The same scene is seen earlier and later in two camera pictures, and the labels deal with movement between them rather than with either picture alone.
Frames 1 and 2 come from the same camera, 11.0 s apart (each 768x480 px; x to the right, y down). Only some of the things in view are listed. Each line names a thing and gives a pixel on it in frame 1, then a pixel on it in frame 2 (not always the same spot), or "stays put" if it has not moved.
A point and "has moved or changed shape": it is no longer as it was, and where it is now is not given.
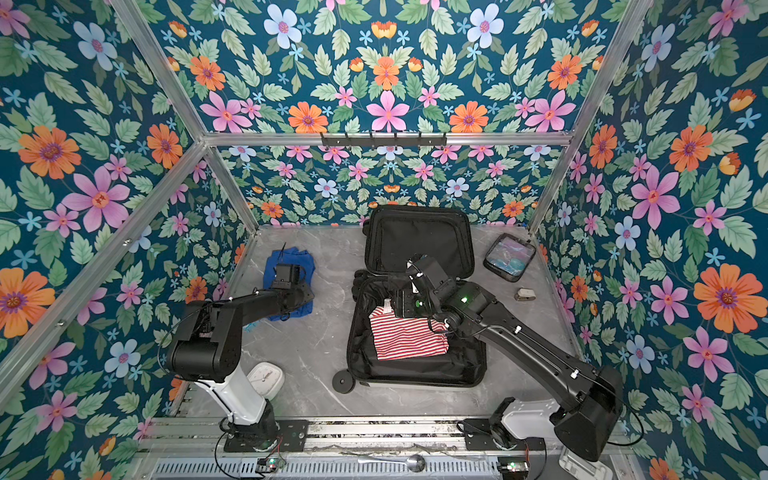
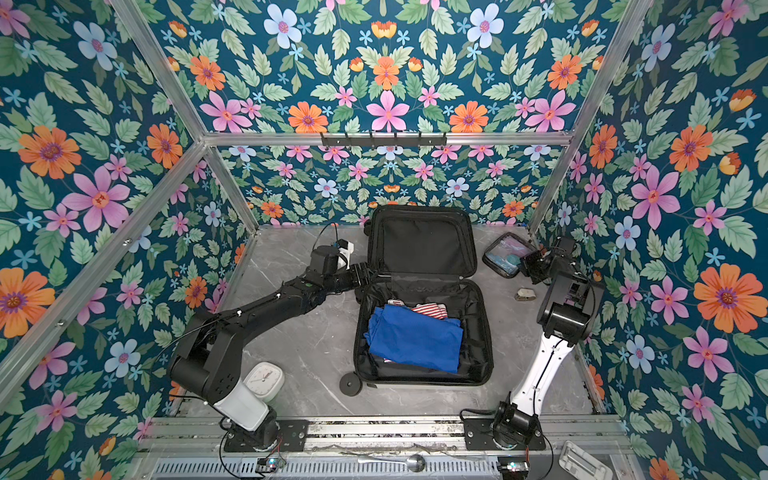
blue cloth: (290, 256) to (400, 334)
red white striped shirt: (396, 337) has moved or changed shape
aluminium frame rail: (451, 139) stays put
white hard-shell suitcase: (395, 235) stays put
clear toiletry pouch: (509, 257) stays put
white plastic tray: (581, 468) stays put
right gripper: (402, 303) to (529, 262)
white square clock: (267, 378) stays put
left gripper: (308, 296) to (364, 278)
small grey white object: (524, 294) stays put
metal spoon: (416, 462) stays put
